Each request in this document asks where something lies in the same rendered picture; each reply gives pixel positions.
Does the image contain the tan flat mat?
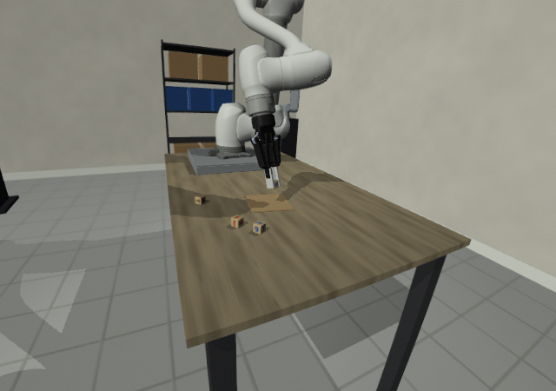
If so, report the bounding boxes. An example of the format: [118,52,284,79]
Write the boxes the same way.
[246,194,294,213]

